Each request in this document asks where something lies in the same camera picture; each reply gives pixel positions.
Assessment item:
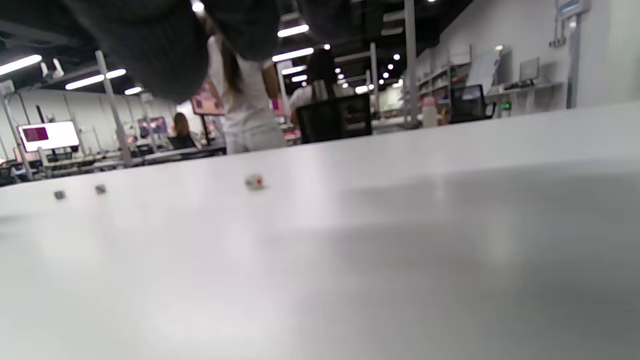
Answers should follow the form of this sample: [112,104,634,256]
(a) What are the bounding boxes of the person's right hand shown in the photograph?
[60,0,368,104]

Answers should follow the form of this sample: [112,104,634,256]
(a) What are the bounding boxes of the purple screen monitor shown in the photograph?
[137,116,168,138]

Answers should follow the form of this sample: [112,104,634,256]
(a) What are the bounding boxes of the pink screen monitor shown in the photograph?
[191,82,226,117]

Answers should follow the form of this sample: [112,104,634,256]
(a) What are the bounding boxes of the white screen monitor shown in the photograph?
[17,120,81,153]

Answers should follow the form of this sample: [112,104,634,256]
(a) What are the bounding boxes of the ceiling strip lights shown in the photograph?
[0,0,436,96]

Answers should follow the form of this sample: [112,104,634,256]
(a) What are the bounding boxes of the black office chair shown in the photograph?
[296,94,373,145]

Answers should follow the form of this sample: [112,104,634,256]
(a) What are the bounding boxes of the white bottle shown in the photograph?
[421,96,439,128]

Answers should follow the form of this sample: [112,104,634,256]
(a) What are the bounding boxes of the white shelving unit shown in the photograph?
[417,47,473,108]

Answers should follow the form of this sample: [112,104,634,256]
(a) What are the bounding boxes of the black mesh chair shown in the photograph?
[450,84,496,124]

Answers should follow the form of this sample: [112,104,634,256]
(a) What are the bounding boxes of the grey desktop monitor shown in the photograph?
[519,56,541,83]

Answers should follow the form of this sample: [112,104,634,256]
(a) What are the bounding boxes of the white wall desk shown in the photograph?
[485,81,566,118]

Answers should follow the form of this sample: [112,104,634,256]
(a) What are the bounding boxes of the grey wall conduit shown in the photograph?
[565,0,583,110]

